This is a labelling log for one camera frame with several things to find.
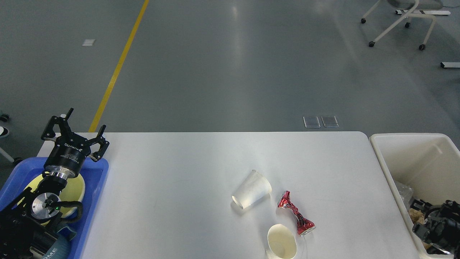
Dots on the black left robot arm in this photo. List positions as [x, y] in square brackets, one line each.
[22, 237]

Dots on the white floor marker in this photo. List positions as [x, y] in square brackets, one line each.
[88, 42]

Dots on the blue-grey HOME mug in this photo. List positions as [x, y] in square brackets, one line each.
[61, 248]

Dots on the white table leg bar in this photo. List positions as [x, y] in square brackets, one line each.
[447, 65]

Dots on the floor outlet cover left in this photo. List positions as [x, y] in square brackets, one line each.
[311, 122]

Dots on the white far base bar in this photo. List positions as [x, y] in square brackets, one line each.
[430, 12]

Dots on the white rolling chair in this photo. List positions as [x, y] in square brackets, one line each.
[412, 5]

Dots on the floor outlet cover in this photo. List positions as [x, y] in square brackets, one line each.
[311, 122]
[330, 121]

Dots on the white paper cup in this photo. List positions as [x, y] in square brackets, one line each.
[254, 187]
[281, 243]

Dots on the aluminium foil tray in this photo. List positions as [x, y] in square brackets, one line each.
[406, 193]

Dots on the yellow plastic plate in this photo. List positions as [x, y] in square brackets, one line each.
[44, 207]

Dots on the red snack wrapper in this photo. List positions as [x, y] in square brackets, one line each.
[304, 226]

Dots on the floor outlet cover right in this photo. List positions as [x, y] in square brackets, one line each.
[330, 121]

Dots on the beige plastic bin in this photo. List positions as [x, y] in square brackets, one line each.
[427, 162]

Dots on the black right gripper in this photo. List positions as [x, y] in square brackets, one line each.
[442, 225]

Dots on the brown paper wrapper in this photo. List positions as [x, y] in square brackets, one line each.
[416, 216]

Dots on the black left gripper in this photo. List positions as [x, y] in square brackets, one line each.
[68, 155]

